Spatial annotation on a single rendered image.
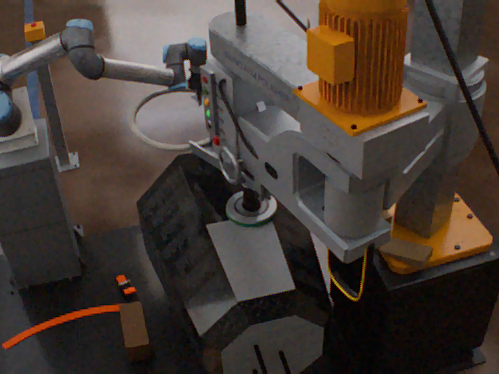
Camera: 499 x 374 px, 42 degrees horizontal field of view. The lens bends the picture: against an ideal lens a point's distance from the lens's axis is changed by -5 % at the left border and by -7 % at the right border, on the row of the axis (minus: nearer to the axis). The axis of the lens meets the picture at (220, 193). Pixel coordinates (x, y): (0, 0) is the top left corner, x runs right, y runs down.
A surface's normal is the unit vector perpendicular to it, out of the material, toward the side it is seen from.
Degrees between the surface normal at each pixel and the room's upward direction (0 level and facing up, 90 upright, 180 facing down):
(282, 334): 90
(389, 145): 90
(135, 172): 0
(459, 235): 0
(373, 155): 90
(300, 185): 90
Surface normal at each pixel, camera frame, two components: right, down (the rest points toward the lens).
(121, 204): -0.07, -0.78
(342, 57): 0.49, 0.52
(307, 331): 0.22, 0.60
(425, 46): -0.71, 0.47
